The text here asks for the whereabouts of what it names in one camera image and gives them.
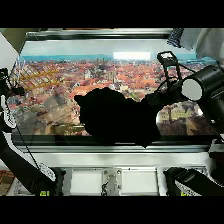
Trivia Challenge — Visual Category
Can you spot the black garment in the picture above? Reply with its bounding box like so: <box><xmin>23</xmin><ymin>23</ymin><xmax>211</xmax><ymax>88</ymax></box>
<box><xmin>73</xmin><ymin>86</ymin><xmax>164</xmax><ymax>148</ymax></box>

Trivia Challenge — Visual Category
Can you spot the black cable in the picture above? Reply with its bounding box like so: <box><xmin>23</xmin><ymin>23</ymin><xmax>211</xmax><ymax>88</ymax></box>
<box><xmin>13</xmin><ymin>123</ymin><xmax>38</xmax><ymax>168</ymax></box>

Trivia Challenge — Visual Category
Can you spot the silver frame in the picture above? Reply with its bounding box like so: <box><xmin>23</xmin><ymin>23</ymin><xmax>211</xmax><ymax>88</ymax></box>
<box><xmin>11</xmin><ymin>28</ymin><xmax>224</xmax><ymax>197</ymax></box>

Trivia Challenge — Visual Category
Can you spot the wooden peg rack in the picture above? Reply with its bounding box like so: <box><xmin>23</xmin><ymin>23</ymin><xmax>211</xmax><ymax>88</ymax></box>
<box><xmin>18</xmin><ymin>63</ymin><xmax>63</xmax><ymax>93</ymax></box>

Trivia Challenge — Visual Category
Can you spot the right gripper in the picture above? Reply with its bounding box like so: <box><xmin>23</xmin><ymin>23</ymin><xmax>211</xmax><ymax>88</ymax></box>
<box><xmin>143</xmin><ymin>87</ymin><xmax>185</xmax><ymax>108</ymax></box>

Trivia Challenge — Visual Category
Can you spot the dark patterned garment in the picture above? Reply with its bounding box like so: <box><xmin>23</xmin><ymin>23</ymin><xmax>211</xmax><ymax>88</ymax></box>
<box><xmin>166</xmin><ymin>27</ymin><xmax>185</xmax><ymax>49</ymax></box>

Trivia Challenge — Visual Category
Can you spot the white garment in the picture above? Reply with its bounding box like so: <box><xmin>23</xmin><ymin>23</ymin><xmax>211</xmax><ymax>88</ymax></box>
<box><xmin>180</xmin><ymin>27</ymin><xmax>224</xmax><ymax>63</ymax></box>

